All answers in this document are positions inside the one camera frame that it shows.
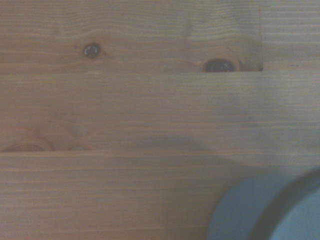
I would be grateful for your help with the blue enamel mug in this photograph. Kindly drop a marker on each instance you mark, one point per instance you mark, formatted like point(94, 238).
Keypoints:
point(240, 205)

